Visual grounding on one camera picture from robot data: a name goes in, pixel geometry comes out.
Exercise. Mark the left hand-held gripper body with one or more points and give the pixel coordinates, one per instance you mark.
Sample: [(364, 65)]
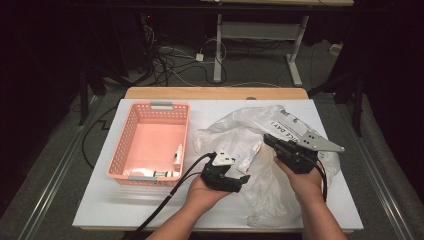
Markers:
[(216, 180)]

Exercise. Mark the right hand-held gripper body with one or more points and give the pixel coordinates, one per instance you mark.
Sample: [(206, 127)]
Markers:
[(300, 160)]

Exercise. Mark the clear smiley plastic bag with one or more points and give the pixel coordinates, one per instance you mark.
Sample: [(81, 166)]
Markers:
[(266, 196)]

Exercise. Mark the small white tube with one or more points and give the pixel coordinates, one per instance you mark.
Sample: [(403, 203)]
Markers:
[(178, 158)]

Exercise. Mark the pink plastic basket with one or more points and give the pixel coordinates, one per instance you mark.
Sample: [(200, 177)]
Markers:
[(150, 133)]

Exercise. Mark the person's left hand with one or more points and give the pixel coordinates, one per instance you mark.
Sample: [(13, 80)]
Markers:
[(201, 196)]

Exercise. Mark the person's right hand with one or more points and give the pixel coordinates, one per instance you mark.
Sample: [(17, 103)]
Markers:
[(306, 188)]

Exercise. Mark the black stand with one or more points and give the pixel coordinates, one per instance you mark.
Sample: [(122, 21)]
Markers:
[(358, 100), (83, 96)]

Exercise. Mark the white power strip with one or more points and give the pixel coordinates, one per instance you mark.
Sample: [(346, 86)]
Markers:
[(335, 49)]

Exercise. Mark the white board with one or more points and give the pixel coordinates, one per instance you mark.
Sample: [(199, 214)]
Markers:
[(110, 206)]

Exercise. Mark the white power adapter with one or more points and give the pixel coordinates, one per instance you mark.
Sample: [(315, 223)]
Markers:
[(199, 57)]

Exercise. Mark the metal floor rail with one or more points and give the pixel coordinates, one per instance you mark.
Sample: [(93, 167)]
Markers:
[(53, 186), (376, 180)]

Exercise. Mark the white metal desk frame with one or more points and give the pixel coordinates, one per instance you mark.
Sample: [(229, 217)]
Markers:
[(218, 50)]

